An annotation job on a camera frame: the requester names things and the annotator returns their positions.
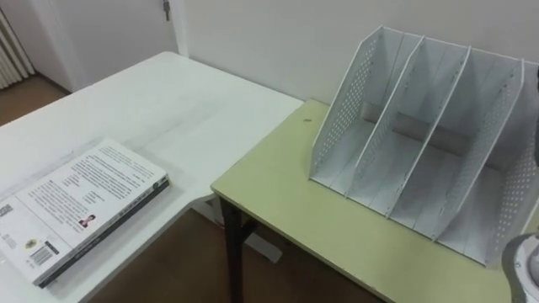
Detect green table with black legs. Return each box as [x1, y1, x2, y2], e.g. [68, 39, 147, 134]
[210, 98, 539, 303]

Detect white standing desk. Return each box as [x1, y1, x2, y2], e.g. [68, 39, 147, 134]
[0, 50, 305, 303]

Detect white perforated file organizer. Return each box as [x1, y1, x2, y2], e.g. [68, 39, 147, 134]
[308, 24, 539, 269]

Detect dark edged book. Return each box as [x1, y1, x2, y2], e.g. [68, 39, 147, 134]
[36, 175, 172, 290]

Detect white room door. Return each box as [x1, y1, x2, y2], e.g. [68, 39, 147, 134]
[35, 0, 180, 93]

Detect white cover book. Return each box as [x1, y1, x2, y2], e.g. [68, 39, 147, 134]
[0, 137, 170, 288]

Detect white radiator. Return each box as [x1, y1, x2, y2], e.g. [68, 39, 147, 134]
[0, 7, 36, 91]

